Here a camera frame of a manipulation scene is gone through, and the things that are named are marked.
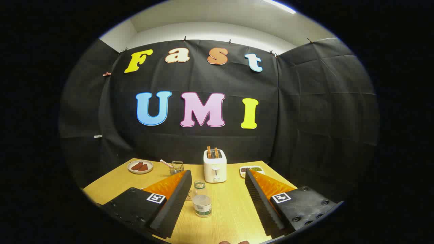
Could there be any white divided dish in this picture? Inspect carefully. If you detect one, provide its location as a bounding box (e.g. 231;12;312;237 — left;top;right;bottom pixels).
239;166;265;179

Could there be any white toaster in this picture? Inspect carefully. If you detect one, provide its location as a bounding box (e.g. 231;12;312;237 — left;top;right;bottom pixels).
203;149;227;183

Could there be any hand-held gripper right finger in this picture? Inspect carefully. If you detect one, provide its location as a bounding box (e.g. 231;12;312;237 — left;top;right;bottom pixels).
245;168;343;239

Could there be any black backdrop cloth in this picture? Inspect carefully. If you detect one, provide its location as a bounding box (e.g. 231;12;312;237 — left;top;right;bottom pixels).
59;37;378;204

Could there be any white round plate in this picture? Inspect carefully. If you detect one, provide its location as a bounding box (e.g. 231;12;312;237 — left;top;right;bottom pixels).
127;160;154;175

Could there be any clear plastic juice bottle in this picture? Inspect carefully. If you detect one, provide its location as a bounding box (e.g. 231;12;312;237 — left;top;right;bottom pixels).
192;180;212;218

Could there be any wooden table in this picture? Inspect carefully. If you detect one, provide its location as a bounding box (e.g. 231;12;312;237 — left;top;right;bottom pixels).
83;158;299;244

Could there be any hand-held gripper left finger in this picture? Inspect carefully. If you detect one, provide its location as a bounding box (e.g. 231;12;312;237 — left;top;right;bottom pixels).
98;169;193;239

